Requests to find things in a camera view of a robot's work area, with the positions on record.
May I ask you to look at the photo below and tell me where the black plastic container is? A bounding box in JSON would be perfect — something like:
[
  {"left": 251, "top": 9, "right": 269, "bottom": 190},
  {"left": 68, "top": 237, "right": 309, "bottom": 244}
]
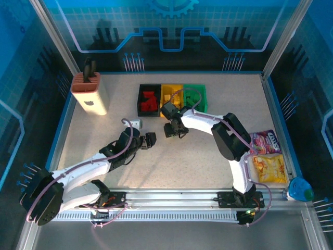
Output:
[{"left": 137, "top": 83, "right": 162, "bottom": 117}]

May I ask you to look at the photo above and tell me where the green plastic container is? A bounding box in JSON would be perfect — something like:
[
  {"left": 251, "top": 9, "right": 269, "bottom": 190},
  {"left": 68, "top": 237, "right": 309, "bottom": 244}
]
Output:
[{"left": 183, "top": 83, "right": 209, "bottom": 113}]

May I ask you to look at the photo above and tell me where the yellow plastic container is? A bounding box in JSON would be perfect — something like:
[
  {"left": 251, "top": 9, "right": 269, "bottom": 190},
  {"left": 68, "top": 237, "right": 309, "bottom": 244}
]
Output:
[{"left": 160, "top": 83, "right": 186, "bottom": 118}]

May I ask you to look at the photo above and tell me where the beige knife block brown top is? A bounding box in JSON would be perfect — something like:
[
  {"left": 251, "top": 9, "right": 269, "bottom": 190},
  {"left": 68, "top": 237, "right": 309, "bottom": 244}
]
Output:
[{"left": 70, "top": 72, "right": 109, "bottom": 116}]

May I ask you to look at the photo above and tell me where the purple candy bag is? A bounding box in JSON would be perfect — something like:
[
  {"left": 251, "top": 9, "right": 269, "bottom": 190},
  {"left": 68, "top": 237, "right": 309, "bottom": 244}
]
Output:
[{"left": 249, "top": 129, "right": 282, "bottom": 155}]

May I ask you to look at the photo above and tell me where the yellow snack bag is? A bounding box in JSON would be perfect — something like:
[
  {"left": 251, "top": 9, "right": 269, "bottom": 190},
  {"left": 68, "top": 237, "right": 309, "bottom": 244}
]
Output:
[{"left": 251, "top": 154, "right": 289, "bottom": 183}]

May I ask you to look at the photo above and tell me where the blue plastic dispenser green cap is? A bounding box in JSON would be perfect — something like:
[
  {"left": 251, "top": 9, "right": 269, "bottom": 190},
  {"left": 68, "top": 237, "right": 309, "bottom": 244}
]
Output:
[{"left": 283, "top": 177, "right": 315, "bottom": 202}]

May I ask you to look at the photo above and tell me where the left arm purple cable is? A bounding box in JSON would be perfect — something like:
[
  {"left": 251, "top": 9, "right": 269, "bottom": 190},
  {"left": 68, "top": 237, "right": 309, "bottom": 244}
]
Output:
[{"left": 25, "top": 117, "right": 135, "bottom": 229}]

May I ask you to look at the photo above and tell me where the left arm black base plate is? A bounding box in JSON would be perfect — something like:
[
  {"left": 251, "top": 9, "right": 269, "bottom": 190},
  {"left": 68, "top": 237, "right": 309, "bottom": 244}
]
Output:
[{"left": 78, "top": 191, "right": 128, "bottom": 210}]

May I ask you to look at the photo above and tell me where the aluminium front rail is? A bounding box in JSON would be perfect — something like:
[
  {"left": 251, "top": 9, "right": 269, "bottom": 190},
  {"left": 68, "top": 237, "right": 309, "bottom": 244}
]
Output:
[{"left": 62, "top": 187, "right": 289, "bottom": 211}]

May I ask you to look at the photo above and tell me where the white slotted cable duct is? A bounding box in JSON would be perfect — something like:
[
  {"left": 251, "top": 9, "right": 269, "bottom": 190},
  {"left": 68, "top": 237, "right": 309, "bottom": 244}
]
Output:
[{"left": 56, "top": 210, "right": 239, "bottom": 222}]

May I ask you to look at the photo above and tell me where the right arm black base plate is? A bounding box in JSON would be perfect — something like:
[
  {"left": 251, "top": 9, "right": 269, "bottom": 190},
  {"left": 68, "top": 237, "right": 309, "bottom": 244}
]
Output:
[{"left": 217, "top": 191, "right": 265, "bottom": 209}]

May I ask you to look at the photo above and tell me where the aluminium frame post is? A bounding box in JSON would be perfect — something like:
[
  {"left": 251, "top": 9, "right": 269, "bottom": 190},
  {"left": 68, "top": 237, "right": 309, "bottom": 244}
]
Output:
[
  {"left": 262, "top": 0, "right": 313, "bottom": 79},
  {"left": 28, "top": 0, "right": 80, "bottom": 75}
]

